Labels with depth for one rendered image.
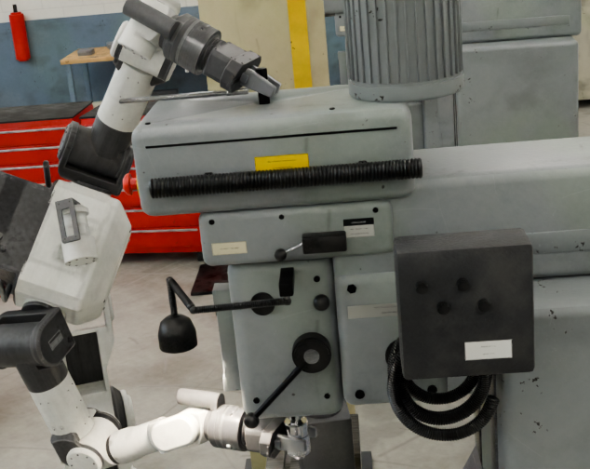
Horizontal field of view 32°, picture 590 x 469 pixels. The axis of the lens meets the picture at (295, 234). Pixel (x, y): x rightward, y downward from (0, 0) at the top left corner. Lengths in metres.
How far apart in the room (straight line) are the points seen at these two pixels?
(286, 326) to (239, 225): 0.21
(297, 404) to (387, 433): 2.62
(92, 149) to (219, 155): 0.57
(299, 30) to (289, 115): 1.84
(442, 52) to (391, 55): 0.09
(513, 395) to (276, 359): 0.42
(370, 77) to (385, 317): 0.42
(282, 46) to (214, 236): 1.84
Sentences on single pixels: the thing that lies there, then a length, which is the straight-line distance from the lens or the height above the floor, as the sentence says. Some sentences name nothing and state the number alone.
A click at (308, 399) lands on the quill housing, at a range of 1.91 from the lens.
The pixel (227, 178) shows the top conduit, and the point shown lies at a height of 1.80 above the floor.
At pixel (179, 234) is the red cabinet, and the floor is 0.20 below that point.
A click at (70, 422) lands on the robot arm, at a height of 1.23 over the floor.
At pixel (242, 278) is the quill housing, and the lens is 1.82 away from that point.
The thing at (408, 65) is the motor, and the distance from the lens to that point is 1.72.
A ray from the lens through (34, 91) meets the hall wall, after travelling 11.41.
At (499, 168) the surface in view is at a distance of 1.79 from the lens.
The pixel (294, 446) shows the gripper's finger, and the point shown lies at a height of 1.22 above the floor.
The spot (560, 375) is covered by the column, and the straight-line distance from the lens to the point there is 1.78.
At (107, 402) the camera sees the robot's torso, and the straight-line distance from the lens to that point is 2.63.
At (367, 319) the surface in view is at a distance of 1.82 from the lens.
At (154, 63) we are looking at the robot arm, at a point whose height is 1.94.
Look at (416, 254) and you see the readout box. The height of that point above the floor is 1.72.
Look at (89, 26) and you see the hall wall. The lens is 11.15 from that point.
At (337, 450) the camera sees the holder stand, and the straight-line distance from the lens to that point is 2.37.
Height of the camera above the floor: 2.24
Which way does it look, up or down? 18 degrees down
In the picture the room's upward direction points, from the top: 5 degrees counter-clockwise
